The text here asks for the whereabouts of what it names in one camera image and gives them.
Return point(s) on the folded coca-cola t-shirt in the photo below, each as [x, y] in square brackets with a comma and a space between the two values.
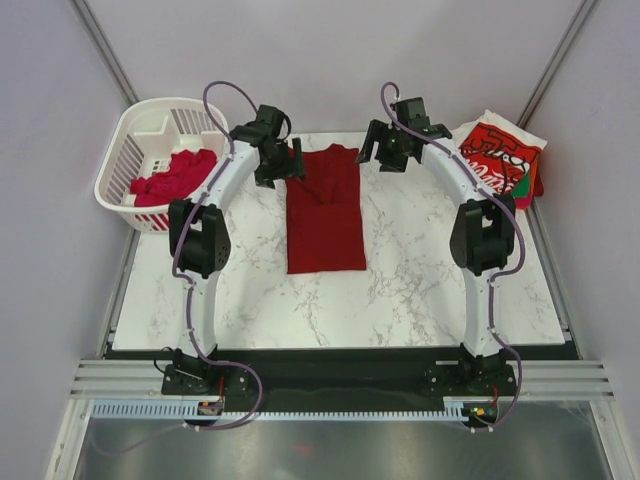
[500, 172]

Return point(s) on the white plastic laundry basket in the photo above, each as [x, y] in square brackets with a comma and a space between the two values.
[146, 136]

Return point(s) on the right aluminium frame post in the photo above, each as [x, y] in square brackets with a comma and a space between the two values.
[576, 25]

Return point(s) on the folded white t-shirt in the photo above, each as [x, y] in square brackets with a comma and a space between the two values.
[493, 133]

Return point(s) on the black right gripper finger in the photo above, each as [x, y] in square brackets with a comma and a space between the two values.
[392, 161]
[374, 133]

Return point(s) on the bright red shirt in basket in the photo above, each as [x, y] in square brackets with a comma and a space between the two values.
[187, 171]

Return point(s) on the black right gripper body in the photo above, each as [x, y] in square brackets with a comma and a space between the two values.
[391, 140]

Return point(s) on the folded green t-shirt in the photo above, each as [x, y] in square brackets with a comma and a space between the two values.
[522, 189]

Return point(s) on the white slotted cable duct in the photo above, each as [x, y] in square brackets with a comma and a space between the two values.
[192, 411]

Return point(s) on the dark red t-shirt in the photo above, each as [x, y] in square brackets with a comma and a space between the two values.
[324, 226]

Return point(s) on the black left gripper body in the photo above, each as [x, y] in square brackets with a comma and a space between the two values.
[281, 153]

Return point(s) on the aluminium frame post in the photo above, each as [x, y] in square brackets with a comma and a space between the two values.
[576, 25]
[103, 47]

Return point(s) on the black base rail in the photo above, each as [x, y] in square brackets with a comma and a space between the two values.
[372, 379]

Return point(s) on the left aluminium frame post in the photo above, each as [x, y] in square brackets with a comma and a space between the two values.
[103, 47]

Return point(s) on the folded magenta t-shirt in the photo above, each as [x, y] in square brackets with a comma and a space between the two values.
[523, 203]

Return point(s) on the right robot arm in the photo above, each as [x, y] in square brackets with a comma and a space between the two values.
[483, 237]

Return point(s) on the folded orange t-shirt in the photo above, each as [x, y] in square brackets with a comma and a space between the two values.
[536, 184]

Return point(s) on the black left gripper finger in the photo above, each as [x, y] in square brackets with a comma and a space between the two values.
[267, 174]
[299, 169]

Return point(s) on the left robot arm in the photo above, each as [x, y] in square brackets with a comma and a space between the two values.
[200, 243]

